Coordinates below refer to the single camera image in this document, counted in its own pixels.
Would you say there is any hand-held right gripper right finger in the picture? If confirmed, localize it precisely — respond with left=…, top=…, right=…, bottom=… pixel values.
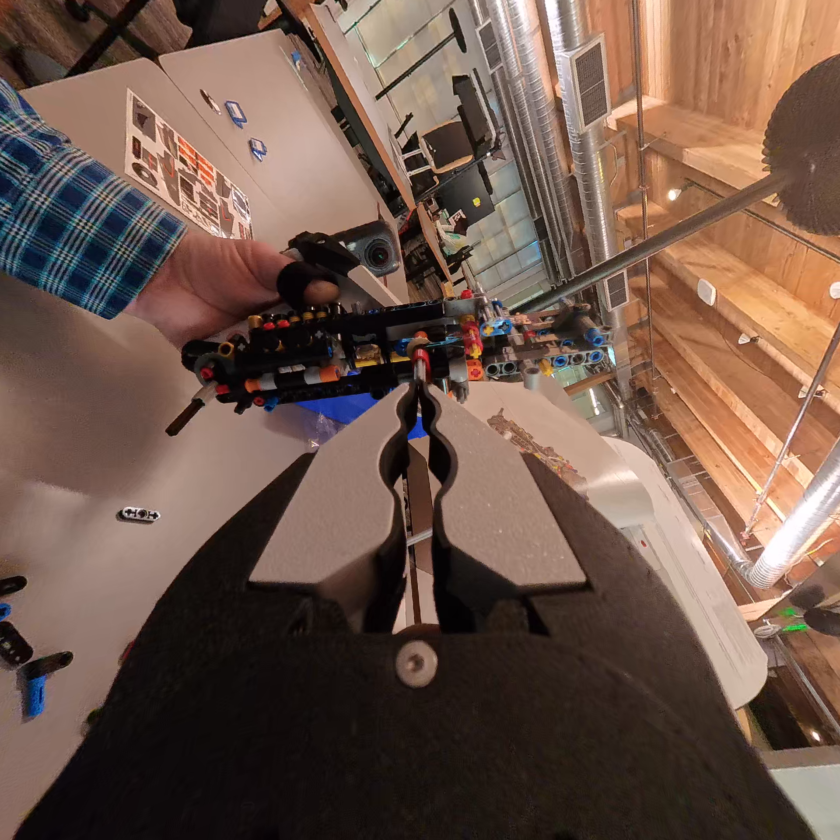
left=422, top=386, right=587, bottom=634

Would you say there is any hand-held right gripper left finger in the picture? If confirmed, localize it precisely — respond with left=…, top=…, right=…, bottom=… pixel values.
left=248, top=385, right=414, bottom=632

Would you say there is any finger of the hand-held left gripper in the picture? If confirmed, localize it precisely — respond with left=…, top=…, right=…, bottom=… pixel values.
left=331, top=262, right=409, bottom=308

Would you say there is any person's left forearm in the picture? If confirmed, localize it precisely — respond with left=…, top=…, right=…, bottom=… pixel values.
left=0, top=79, right=188, bottom=320

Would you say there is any lego instruction book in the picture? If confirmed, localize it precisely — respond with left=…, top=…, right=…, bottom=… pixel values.
left=482, top=384, right=769, bottom=711

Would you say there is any lego sticker sheet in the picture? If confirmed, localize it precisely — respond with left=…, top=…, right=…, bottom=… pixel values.
left=125, top=88, right=256, bottom=240

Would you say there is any person's left hand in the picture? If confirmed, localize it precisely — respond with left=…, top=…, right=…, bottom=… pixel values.
left=125, top=233, right=343, bottom=349

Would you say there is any blue plastic bin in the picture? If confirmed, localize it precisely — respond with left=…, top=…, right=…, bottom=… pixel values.
left=295, top=392, right=361, bottom=439

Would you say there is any black computer monitor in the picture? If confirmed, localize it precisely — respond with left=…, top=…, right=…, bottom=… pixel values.
left=453, top=72, right=501, bottom=155

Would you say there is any black pole lamp round shade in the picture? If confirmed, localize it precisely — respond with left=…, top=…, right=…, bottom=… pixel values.
left=512, top=56, right=840, bottom=312
left=375, top=7, right=468, bottom=101

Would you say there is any white vent grille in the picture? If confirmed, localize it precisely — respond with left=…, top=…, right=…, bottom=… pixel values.
left=567, top=33, right=613, bottom=132

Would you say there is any silver spiral air duct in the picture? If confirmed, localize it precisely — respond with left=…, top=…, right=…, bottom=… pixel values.
left=742, top=446, right=840, bottom=592
left=482, top=0, right=631, bottom=336

